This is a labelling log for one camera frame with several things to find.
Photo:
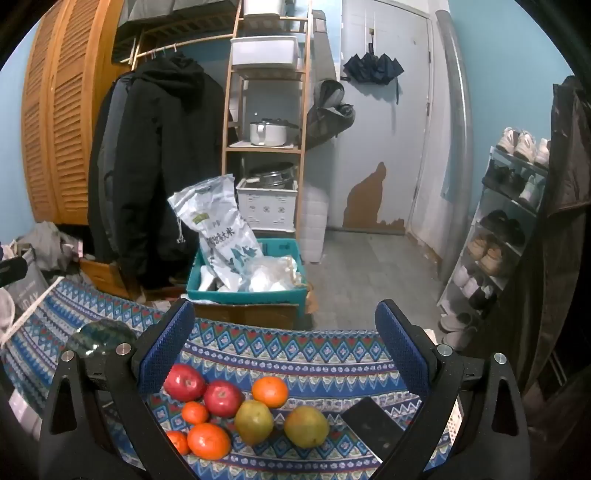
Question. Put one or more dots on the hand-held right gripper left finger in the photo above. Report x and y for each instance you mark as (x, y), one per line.
(164, 350)

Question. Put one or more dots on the navy folding umbrella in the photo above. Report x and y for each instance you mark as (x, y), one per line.
(374, 68)

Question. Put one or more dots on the white pot with lid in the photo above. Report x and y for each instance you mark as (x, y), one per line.
(268, 134)

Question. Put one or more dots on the white paper roll pack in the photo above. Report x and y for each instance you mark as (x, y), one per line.
(313, 226)

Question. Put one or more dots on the dark fabric storage bags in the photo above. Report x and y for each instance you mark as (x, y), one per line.
(175, 18)

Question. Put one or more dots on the steel pot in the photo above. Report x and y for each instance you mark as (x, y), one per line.
(272, 179)

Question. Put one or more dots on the wooden louvered door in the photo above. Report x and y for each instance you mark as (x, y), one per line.
(39, 138)
(78, 115)

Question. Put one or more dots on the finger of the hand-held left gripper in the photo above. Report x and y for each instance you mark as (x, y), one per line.
(11, 271)

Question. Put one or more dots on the teal plastic bin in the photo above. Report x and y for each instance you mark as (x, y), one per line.
(244, 297)

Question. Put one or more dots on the white perforated crate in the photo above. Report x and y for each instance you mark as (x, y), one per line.
(268, 207)

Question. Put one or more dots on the blue patterned blanket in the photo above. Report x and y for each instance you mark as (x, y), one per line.
(300, 364)

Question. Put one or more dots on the dark hanging garment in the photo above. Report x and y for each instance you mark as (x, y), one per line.
(554, 277)

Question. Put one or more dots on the black coat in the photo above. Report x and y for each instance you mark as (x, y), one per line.
(171, 161)

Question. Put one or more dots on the black phone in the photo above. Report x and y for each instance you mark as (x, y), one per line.
(374, 427)

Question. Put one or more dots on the white plastic container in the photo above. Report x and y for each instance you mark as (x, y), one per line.
(262, 7)

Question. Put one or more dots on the clear plastic bags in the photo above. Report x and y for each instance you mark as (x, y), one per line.
(272, 274)

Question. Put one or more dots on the white printed rice bag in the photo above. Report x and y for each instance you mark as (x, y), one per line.
(221, 230)

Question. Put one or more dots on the large cardboard box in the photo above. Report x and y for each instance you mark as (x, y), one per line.
(258, 316)

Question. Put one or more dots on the grey tote bag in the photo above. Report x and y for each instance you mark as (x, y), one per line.
(27, 288)

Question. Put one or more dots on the yellow-green mango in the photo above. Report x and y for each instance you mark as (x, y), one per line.
(306, 427)

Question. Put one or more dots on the dark grey jacket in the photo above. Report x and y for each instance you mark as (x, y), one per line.
(104, 184)

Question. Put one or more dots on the dark glass bowl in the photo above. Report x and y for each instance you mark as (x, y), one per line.
(99, 334)

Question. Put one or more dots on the pale blue door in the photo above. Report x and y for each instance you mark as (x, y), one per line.
(392, 147)

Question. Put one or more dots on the red apple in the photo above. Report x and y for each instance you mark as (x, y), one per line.
(224, 399)
(184, 382)

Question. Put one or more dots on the small orange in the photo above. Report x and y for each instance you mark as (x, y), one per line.
(179, 442)
(195, 413)

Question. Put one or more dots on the wooden clothes rail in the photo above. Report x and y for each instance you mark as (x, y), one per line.
(194, 42)

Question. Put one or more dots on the shoe rack with shoes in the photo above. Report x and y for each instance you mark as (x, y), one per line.
(524, 145)

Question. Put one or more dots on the wooden shelf rack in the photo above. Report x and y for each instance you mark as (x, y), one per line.
(240, 146)

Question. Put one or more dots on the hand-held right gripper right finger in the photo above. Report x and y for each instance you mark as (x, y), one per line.
(401, 346)

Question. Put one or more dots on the grey clothes pile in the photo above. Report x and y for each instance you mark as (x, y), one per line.
(46, 240)

